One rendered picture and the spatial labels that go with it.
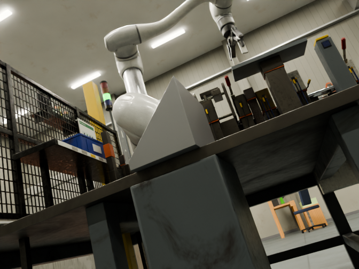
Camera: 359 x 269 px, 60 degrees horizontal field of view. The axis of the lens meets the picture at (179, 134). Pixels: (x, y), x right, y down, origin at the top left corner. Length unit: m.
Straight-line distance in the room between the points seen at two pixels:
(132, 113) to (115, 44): 0.62
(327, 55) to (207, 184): 0.95
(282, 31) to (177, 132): 11.23
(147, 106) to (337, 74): 0.89
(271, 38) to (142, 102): 10.95
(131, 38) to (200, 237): 1.11
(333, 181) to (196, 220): 1.33
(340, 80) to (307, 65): 9.84
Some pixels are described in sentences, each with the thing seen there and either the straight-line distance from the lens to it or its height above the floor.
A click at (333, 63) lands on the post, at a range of 1.61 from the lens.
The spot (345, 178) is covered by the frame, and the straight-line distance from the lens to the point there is 2.13.
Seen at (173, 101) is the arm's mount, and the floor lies 0.86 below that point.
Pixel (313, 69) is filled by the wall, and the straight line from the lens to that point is 11.35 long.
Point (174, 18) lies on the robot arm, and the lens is 1.70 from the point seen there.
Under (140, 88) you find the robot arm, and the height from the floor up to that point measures 1.22.
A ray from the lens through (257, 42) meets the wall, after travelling 11.99.
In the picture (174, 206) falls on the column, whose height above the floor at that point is 0.55.
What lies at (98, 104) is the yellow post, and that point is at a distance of 2.77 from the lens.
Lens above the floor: 0.43
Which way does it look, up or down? 20 degrees up
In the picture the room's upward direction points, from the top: 17 degrees counter-clockwise
